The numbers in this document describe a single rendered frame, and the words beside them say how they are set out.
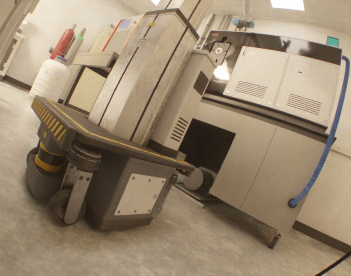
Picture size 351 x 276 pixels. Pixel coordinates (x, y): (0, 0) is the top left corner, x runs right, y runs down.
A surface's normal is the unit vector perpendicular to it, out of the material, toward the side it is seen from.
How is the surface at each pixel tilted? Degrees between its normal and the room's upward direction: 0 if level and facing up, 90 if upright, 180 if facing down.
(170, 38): 90
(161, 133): 90
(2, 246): 0
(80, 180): 90
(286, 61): 90
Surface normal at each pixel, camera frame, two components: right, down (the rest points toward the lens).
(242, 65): -0.55, -0.26
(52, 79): 0.63, 0.29
